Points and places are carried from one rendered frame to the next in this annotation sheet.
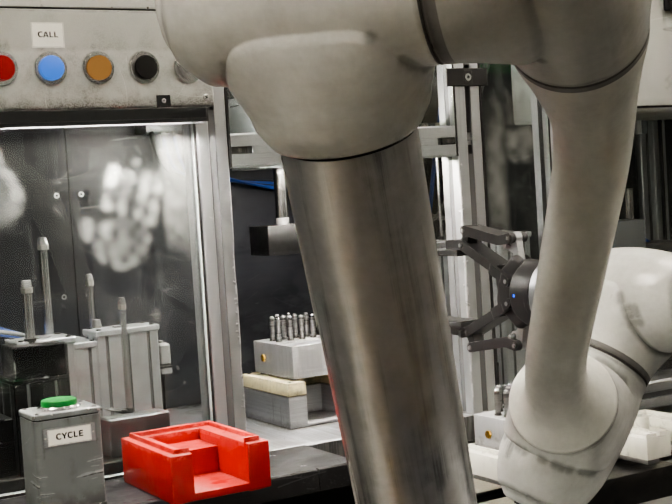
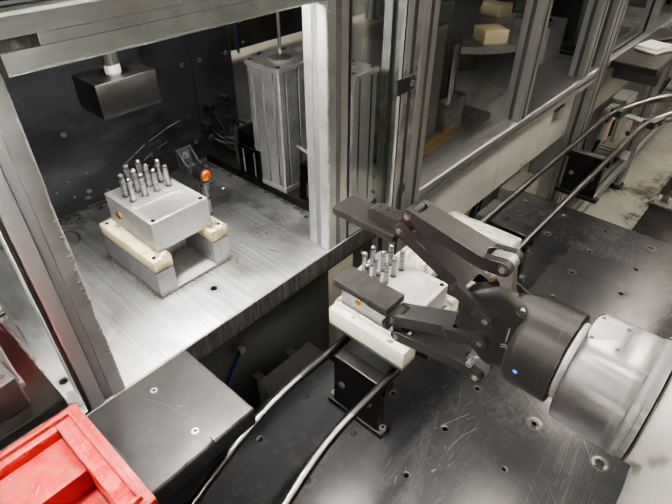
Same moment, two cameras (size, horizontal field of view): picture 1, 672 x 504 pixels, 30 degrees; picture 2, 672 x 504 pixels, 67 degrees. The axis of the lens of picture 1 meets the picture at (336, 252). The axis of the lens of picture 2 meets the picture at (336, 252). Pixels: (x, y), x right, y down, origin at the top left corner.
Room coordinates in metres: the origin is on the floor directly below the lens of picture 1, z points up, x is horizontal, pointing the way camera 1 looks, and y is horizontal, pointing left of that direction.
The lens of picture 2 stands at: (1.19, 0.01, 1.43)
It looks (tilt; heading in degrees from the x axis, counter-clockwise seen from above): 38 degrees down; 342
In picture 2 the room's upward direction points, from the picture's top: straight up
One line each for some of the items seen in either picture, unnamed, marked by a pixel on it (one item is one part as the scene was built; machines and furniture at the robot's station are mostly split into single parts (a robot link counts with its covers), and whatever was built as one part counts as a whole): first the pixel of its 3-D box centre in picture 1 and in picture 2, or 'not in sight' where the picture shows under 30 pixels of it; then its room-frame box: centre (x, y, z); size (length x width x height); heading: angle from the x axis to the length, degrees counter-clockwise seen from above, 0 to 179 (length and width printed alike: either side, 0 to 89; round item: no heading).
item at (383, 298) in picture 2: (454, 321); (367, 289); (1.55, -0.14, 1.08); 0.07 x 0.03 x 0.01; 30
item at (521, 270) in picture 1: (528, 291); (513, 330); (1.42, -0.22, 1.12); 0.09 x 0.07 x 0.08; 30
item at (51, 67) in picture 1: (50, 68); not in sight; (1.52, 0.33, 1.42); 0.03 x 0.02 x 0.03; 120
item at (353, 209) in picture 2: (450, 251); (371, 217); (1.55, -0.14, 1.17); 0.07 x 0.03 x 0.01; 30
